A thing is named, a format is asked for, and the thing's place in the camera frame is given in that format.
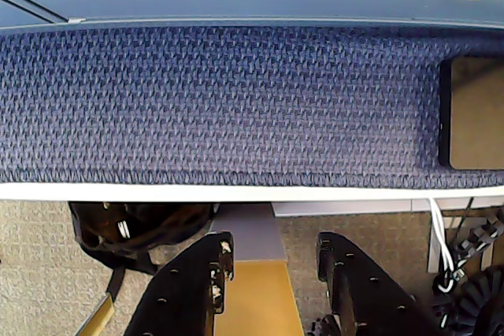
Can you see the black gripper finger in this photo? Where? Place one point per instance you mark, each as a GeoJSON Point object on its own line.
{"type": "Point", "coordinates": [181, 296]}
{"type": "Point", "coordinates": [366, 296]}

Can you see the black backpack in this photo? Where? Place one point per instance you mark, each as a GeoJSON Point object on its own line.
{"type": "Point", "coordinates": [157, 226]}

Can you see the gray and tan table leg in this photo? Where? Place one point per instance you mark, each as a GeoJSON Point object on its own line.
{"type": "Point", "coordinates": [252, 241]}

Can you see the blue woven mat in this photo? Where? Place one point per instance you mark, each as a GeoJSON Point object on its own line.
{"type": "Point", "coordinates": [220, 108]}

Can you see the black smartphone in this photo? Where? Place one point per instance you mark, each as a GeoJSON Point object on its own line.
{"type": "Point", "coordinates": [476, 115]}

